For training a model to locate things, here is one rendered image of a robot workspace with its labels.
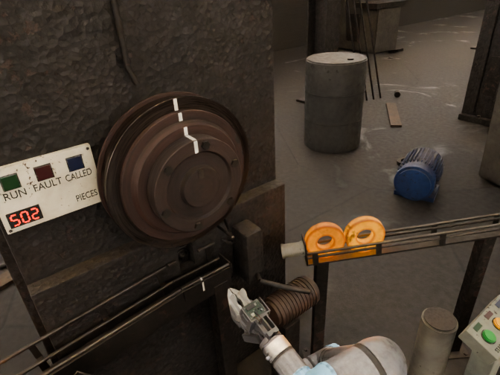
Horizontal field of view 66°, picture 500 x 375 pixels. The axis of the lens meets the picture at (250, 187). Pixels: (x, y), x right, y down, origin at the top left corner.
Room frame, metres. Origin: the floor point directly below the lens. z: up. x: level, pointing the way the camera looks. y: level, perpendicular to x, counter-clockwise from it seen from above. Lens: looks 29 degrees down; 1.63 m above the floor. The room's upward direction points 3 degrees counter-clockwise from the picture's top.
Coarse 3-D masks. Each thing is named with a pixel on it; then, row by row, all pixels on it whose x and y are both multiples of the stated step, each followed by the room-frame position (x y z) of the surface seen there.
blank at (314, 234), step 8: (320, 224) 1.19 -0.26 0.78; (328, 224) 1.19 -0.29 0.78; (312, 232) 1.17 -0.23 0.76; (320, 232) 1.17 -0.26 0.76; (328, 232) 1.17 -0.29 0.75; (336, 232) 1.17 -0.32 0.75; (312, 240) 1.17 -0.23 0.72; (336, 240) 1.17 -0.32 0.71; (344, 240) 1.18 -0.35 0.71; (312, 248) 1.17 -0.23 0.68; (320, 248) 1.18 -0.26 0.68; (328, 248) 1.18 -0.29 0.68
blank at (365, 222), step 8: (368, 216) 1.20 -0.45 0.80; (352, 224) 1.19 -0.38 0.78; (360, 224) 1.18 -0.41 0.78; (368, 224) 1.18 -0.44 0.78; (376, 224) 1.18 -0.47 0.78; (344, 232) 1.19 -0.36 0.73; (352, 232) 1.18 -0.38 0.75; (376, 232) 1.18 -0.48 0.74; (384, 232) 1.18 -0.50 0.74; (352, 240) 1.18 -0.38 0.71; (360, 240) 1.19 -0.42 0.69; (368, 240) 1.19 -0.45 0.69; (376, 240) 1.18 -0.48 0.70; (360, 248) 1.18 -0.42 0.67
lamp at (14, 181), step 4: (8, 176) 0.86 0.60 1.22; (12, 176) 0.86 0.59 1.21; (16, 176) 0.87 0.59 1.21; (4, 180) 0.85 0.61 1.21; (8, 180) 0.86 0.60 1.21; (12, 180) 0.86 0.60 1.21; (16, 180) 0.87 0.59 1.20; (4, 184) 0.85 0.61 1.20; (8, 184) 0.86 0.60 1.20; (12, 184) 0.86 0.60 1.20; (16, 184) 0.87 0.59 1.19; (4, 188) 0.85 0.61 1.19; (8, 188) 0.85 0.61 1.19; (12, 188) 0.86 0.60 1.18
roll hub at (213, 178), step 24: (192, 144) 0.93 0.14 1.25; (216, 144) 0.97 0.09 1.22; (192, 168) 0.93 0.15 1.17; (216, 168) 0.98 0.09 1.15; (240, 168) 1.02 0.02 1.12; (168, 192) 0.89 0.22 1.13; (192, 192) 0.91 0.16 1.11; (216, 192) 0.95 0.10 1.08; (192, 216) 0.92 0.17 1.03; (216, 216) 0.96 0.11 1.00
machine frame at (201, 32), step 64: (0, 0) 0.95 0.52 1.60; (64, 0) 1.02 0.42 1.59; (128, 0) 1.12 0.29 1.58; (192, 0) 1.23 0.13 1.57; (256, 0) 1.37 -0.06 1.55; (0, 64) 0.92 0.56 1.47; (64, 64) 1.00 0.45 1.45; (192, 64) 1.21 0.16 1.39; (256, 64) 1.36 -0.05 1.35; (0, 128) 0.89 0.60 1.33; (64, 128) 0.98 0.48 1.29; (256, 128) 1.35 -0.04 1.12; (256, 192) 1.31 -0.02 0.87; (64, 256) 0.91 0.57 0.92; (128, 256) 0.97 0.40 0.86; (192, 256) 1.11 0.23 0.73; (64, 320) 0.83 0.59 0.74; (192, 320) 1.07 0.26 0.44
